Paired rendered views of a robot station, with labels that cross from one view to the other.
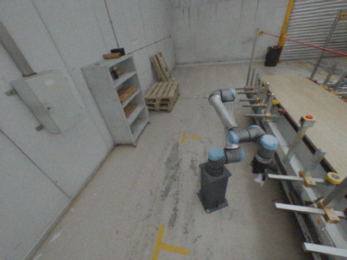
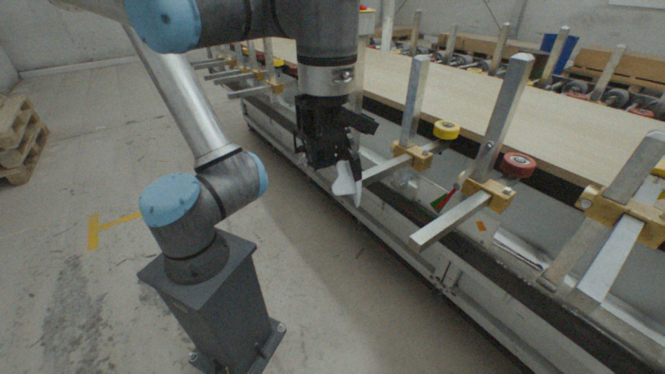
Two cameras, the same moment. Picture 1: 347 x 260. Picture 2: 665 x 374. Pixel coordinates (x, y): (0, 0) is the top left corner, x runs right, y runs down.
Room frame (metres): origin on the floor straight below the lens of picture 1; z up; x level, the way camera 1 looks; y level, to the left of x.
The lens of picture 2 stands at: (0.35, -0.22, 1.27)
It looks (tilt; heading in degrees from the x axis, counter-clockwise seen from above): 37 degrees down; 308
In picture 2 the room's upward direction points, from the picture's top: straight up
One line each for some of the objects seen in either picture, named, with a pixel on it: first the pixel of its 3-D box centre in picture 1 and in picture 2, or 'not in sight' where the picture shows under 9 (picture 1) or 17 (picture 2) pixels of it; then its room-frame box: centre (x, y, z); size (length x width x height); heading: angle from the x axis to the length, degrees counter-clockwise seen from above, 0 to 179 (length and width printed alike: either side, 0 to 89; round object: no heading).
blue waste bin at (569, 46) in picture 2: not in sight; (554, 56); (0.38, -6.78, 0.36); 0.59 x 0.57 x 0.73; 73
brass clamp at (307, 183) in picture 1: (306, 178); (410, 154); (0.62, -0.98, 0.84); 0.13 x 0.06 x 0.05; 164
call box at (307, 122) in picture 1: (306, 121); (359, 23); (0.89, -1.06, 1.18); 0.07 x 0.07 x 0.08; 74
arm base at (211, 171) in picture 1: (214, 166); (193, 248); (1.00, -0.39, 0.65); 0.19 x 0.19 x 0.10
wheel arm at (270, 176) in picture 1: (299, 179); (402, 162); (0.62, -0.92, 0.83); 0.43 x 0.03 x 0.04; 74
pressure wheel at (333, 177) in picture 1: (331, 181); (443, 139); (0.56, -1.11, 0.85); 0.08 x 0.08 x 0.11
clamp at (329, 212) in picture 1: (327, 210); (484, 189); (0.38, -0.91, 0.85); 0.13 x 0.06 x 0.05; 164
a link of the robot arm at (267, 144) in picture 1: (267, 146); (324, 12); (0.62, -0.56, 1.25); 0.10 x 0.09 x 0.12; 0
